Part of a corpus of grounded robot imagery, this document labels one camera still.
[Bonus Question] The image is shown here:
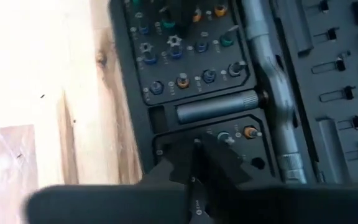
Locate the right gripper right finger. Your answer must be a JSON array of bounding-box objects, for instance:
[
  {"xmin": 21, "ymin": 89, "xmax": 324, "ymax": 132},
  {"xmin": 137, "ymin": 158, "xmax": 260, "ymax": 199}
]
[{"xmin": 196, "ymin": 133, "xmax": 358, "ymax": 224}]

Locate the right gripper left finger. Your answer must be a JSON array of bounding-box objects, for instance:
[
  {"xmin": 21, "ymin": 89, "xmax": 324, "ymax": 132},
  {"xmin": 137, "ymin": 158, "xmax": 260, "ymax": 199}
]
[{"xmin": 25, "ymin": 139, "xmax": 199, "ymax": 224}]

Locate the orange-collared screwdriver bit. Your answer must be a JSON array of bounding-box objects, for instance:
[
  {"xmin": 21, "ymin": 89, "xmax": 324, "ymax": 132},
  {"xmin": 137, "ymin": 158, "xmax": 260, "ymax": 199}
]
[
  {"xmin": 192, "ymin": 7, "xmax": 203, "ymax": 23},
  {"xmin": 175, "ymin": 72, "xmax": 190, "ymax": 90},
  {"xmin": 242, "ymin": 126, "xmax": 263, "ymax": 140},
  {"xmin": 213, "ymin": 1, "xmax": 229, "ymax": 18}
]

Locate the black plastic tool case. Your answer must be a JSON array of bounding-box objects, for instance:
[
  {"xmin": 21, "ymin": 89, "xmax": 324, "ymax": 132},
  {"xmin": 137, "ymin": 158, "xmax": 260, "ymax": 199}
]
[{"xmin": 109, "ymin": 0, "xmax": 358, "ymax": 224}]

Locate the grey knurled extension bar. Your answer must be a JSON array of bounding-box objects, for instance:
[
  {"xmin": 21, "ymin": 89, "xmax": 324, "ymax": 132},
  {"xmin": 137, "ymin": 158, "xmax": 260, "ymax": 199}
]
[{"xmin": 175, "ymin": 89, "xmax": 269, "ymax": 125}]

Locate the grey-collared screwdriver bit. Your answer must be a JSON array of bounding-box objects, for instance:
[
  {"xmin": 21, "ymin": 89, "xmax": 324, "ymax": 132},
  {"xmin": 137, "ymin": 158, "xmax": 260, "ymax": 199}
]
[{"xmin": 227, "ymin": 60, "xmax": 247, "ymax": 78}]

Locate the grey ratchet driver handle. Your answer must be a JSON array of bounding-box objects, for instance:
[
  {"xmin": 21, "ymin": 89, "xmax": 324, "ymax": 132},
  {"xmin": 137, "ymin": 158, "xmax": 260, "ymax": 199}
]
[{"xmin": 240, "ymin": 0, "xmax": 308, "ymax": 185}]

